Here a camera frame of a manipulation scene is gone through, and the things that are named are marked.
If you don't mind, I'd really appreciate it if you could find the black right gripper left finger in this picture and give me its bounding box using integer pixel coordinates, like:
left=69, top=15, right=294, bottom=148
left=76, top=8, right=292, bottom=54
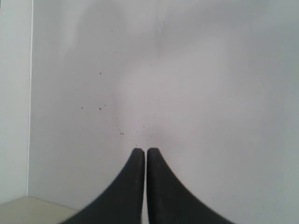
left=63, top=148, right=144, bottom=224

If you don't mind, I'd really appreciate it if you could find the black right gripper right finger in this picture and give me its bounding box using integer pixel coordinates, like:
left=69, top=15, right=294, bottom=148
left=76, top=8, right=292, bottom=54
left=146, top=148, right=230, bottom=224

